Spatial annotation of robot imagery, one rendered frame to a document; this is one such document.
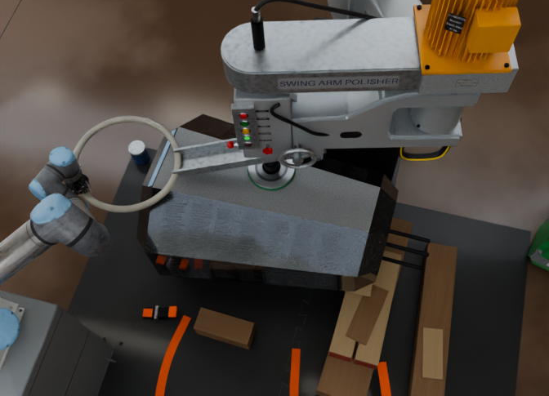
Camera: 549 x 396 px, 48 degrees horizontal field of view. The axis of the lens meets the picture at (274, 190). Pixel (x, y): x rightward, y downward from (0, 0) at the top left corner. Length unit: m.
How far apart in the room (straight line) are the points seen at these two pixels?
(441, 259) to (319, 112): 1.44
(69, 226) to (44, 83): 2.56
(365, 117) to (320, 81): 0.30
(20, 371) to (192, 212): 0.96
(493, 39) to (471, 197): 1.99
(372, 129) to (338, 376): 1.37
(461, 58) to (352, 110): 0.45
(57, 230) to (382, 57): 1.16
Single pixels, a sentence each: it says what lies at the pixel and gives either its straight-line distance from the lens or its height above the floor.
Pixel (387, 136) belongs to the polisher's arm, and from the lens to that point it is 2.46.
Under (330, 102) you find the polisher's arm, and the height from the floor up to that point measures 1.39.
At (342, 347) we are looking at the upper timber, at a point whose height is 0.25.
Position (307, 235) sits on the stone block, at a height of 0.77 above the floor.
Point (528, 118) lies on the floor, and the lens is 4.20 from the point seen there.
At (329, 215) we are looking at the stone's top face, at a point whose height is 0.82.
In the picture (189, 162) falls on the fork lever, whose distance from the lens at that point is 2.83.
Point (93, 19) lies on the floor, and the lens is 4.71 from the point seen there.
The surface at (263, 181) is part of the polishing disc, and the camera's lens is 2.80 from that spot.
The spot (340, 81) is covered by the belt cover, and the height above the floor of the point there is 1.64.
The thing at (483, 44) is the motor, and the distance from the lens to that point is 1.95.
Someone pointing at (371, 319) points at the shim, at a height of 0.26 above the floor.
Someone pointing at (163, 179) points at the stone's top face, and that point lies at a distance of 2.90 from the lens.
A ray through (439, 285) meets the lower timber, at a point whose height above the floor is 0.13.
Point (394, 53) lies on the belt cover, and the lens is 2.12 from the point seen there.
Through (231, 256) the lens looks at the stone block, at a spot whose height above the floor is 0.64.
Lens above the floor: 3.34
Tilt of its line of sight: 64 degrees down
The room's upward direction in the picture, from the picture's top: 6 degrees counter-clockwise
